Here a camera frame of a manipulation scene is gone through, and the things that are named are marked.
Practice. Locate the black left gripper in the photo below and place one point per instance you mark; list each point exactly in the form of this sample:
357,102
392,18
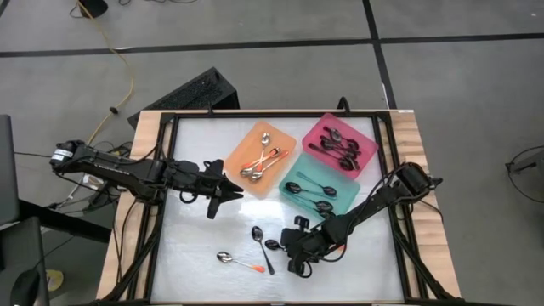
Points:
195,183

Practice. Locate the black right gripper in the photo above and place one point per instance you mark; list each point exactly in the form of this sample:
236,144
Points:
316,242

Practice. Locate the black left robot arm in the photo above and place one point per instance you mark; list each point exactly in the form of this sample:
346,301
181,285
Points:
119,168

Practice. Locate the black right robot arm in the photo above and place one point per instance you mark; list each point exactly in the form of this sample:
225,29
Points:
374,202

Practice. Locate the orange plastic tray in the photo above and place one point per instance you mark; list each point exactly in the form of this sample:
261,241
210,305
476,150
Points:
282,142

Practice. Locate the teal plastic tray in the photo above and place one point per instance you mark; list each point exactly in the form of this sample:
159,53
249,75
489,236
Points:
340,183

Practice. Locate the pink plastic tray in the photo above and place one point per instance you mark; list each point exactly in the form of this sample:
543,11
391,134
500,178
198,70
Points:
367,146

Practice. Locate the black desk leg beam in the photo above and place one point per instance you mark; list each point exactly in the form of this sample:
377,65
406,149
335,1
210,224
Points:
64,219

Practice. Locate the yellow disc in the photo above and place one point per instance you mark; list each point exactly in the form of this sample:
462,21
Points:
57,282

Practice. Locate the dark desk surface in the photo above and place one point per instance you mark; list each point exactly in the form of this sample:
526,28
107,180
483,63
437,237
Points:
21,246

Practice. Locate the black computer mouse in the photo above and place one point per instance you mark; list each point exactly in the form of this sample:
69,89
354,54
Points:
25,289

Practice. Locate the black stand base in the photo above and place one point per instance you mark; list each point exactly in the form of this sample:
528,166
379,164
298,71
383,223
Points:
94,6

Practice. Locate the grey stand foot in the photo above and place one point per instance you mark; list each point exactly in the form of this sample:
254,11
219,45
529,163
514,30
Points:
527,163

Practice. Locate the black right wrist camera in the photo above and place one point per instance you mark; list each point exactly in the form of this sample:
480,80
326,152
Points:
302,222

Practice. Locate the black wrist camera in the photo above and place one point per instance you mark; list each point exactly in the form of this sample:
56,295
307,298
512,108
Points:
214,165
302,222

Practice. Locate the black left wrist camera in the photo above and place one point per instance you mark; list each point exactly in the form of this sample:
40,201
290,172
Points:
214,165

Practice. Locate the black arched frame clip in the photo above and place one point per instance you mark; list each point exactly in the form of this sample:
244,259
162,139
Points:
210,111
345,101

